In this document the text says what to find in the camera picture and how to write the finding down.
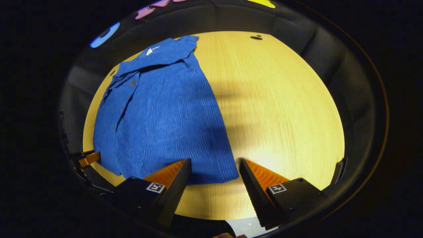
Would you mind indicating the blue shirt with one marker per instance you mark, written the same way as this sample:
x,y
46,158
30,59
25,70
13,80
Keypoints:
x,y
165,125

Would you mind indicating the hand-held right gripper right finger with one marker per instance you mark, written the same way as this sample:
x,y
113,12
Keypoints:
x,y
252,195

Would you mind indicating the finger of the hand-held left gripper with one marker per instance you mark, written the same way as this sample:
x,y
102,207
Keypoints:
x,y
89,159

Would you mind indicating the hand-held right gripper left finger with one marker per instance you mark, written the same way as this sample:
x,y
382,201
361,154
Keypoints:
x,y
175,195

